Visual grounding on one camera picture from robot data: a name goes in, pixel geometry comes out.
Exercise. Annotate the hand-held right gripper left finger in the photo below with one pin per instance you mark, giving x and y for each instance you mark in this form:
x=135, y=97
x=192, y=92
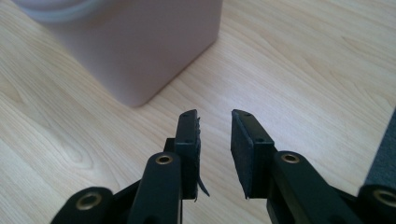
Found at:
x=186, y=146

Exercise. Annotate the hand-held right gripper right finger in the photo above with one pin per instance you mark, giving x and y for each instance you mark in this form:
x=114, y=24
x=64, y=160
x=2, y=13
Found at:
x=249, y=149

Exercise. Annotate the pale pink plastic container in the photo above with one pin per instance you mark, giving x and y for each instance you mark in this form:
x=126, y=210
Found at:
x=130, y=46

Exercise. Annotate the dark grey foam pad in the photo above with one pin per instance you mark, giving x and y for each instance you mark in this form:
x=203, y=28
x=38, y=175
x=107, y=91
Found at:
x=383, y=152

